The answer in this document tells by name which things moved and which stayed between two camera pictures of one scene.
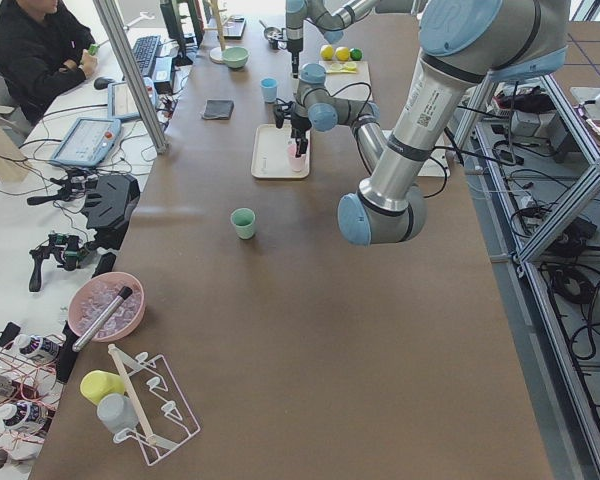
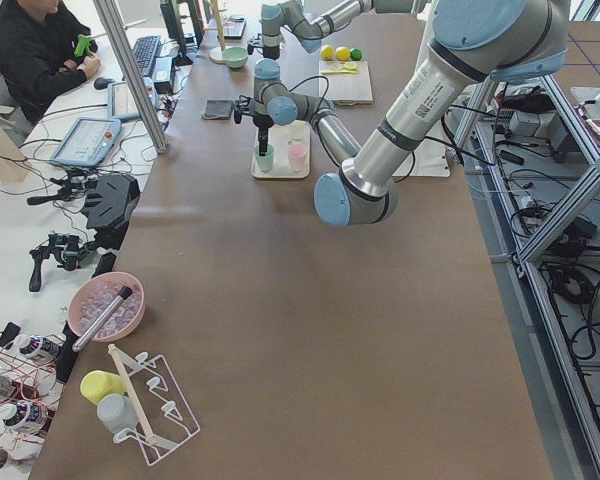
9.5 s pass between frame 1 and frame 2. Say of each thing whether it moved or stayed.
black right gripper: moved
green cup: moved
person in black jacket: stayed
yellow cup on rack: stayed
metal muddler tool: stayed
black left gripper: moved
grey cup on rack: stayed
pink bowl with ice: stayed
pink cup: stayed
